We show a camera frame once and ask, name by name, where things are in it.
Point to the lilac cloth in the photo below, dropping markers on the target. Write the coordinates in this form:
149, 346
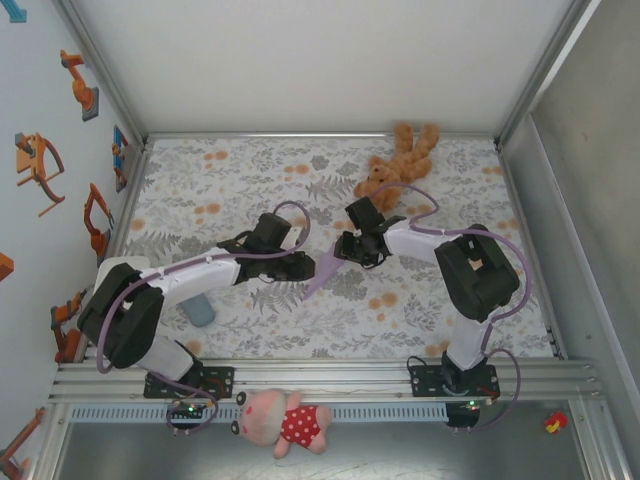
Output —
325, 267

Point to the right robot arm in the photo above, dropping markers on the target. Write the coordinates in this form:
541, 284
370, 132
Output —
475, 280

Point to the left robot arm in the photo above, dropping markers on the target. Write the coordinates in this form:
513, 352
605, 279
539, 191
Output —
120, 320

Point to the blue-grey fabric roll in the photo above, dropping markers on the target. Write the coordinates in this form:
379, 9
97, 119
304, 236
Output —
200, 310

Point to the brown teddy bear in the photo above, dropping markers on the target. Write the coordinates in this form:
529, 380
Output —
400, 170

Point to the floral tablecloth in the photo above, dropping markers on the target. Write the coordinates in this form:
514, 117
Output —
250, 165

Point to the pink pig plush toy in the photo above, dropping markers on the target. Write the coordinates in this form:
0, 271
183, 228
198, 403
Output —
300, 422

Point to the small controller board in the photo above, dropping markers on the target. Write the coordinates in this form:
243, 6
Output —
187, 410
475, 404

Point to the blue orange robot sticker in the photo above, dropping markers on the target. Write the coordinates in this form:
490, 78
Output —
120, 160

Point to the small red yellow toy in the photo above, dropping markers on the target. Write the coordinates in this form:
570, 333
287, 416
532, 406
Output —
555, 424

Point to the orange chair-shaped robot sticker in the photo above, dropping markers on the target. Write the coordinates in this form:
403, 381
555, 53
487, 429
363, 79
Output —
30, 160

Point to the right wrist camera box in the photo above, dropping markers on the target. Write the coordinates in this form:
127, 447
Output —
365, 212

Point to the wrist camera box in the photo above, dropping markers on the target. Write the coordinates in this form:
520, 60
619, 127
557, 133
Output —
272, 228
365, 212

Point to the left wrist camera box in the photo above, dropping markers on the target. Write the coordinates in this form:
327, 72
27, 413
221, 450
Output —
272, 228

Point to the thin aluminium frame rail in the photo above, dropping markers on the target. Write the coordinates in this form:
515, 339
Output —
300, 135

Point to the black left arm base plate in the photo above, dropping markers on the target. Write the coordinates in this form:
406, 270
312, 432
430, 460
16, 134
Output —
225, 382

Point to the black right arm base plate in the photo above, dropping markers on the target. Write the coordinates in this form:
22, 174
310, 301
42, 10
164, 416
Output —
425, 382

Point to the aluminium frame post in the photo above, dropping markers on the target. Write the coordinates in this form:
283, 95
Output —
545, 65
100, 65

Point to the blue wall sticker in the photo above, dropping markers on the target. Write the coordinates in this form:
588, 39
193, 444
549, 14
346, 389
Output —
16, 12

